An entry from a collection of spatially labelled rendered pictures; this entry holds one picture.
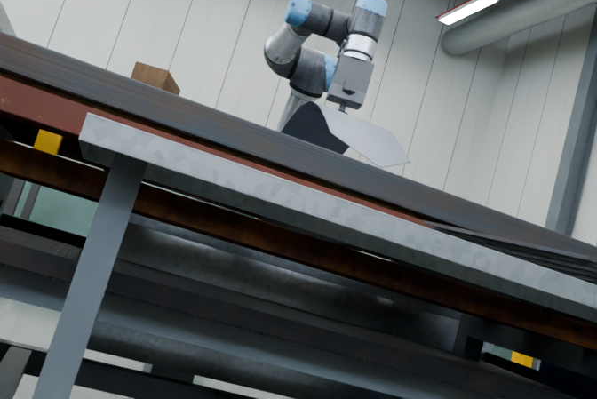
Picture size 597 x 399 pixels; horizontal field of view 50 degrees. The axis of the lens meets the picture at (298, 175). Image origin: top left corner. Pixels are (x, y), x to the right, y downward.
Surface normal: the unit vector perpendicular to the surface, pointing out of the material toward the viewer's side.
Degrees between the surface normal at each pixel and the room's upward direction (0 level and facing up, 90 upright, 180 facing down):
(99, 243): 90
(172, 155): 90
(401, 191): 90
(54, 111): 90
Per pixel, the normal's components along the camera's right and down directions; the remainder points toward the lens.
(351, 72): 0.11, -0.11
